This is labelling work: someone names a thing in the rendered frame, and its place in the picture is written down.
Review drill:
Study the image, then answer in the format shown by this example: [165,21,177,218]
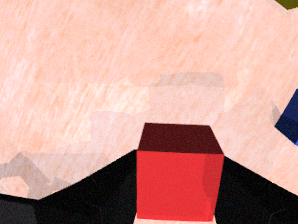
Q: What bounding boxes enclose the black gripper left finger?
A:
[0,149,137,224]

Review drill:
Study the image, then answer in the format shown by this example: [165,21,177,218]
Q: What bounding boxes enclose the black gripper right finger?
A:
[214,156,298,224]

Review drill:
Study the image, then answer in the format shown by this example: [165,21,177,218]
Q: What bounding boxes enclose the red block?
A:
[136,121,225,222]

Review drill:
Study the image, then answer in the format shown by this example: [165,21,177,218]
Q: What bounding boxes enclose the blue block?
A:
[274,89,298,145]

